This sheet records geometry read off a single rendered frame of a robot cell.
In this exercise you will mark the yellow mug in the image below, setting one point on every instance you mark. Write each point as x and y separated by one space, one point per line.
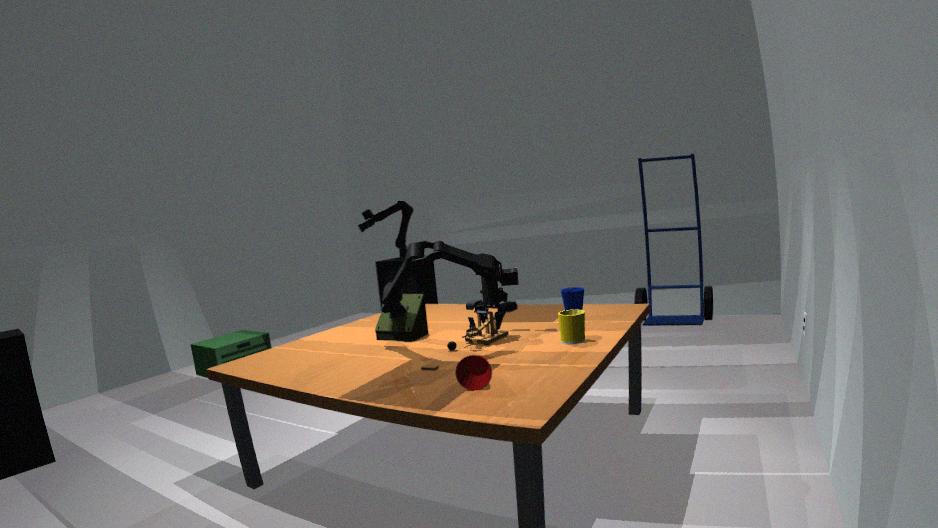
572 326

